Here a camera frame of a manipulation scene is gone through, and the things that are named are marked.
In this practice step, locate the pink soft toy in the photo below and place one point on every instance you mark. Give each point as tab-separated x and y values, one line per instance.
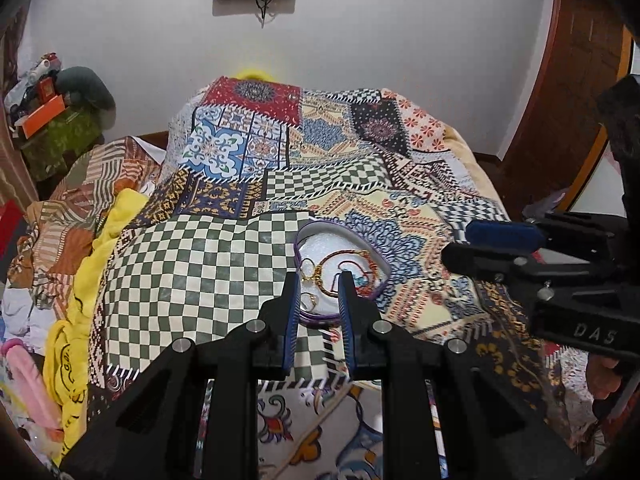
32	380

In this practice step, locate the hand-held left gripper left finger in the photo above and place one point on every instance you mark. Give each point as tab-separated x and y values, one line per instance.
292	325

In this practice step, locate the green patterned box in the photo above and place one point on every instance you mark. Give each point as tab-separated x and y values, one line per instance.
62	140

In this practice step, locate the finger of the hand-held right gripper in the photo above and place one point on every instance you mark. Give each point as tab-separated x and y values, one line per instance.
480	260
500	233

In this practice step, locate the wooden door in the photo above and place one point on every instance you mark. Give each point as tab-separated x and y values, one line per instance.
565	100

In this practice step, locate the person's right hand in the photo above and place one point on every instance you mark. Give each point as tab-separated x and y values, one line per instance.
606	377

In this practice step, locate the orange box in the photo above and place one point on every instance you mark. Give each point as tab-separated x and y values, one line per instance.
42	115

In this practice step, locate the brown striped blanket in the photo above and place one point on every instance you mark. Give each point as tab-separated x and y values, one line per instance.
75	200

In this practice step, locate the red box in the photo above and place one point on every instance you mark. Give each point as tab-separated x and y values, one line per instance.
10	227

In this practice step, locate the pile of clutter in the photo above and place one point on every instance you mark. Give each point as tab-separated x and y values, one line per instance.
30	80

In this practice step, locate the yellow cloth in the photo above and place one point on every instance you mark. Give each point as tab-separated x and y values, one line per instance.
80	310

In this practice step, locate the patchwork blanket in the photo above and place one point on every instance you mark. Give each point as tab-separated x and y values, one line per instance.
200	270

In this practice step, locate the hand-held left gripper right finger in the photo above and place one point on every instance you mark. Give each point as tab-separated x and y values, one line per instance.
346	325

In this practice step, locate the yellow plastic object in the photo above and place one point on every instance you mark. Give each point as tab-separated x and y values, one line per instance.
255	75

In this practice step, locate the gold and red bangles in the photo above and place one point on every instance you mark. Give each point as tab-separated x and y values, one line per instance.
330	260

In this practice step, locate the heart-shaped jewelry box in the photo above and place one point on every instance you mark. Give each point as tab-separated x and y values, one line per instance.
325	240

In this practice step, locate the white cloth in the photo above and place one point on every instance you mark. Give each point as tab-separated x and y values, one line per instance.
22	315

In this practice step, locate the beige bedding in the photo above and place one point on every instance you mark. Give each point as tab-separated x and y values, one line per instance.
472	165

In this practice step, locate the striped curtain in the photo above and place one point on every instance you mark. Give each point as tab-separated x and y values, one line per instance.
12	85

